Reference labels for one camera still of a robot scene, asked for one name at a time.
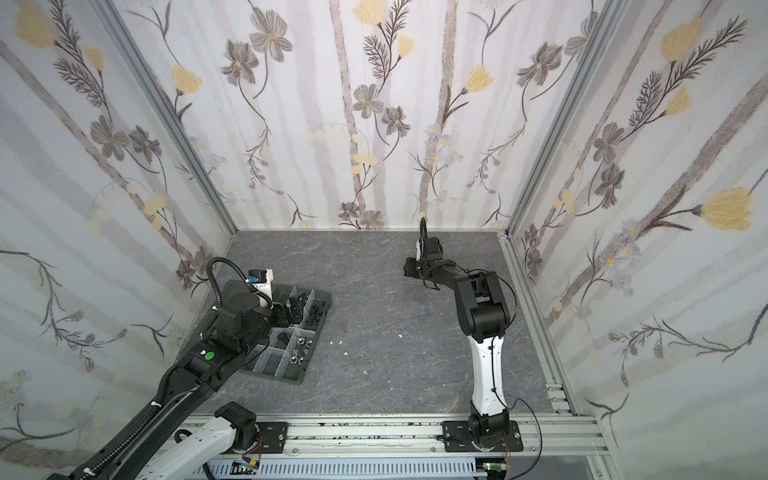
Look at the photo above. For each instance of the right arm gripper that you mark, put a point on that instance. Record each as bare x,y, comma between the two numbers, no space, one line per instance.
424,267

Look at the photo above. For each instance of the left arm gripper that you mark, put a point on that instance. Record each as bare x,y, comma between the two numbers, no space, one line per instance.
283,320

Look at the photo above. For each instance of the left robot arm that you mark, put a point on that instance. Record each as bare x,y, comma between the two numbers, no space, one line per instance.
240,326

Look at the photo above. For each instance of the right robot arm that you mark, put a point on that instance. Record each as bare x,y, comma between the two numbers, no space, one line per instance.
484,317

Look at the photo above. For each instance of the green compartment organizer box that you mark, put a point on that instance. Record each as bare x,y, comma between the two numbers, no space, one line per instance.
288,350

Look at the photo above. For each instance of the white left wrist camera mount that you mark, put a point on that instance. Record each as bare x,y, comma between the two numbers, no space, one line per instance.
260,281

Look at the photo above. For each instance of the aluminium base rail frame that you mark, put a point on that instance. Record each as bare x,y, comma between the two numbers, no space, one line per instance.
383,446

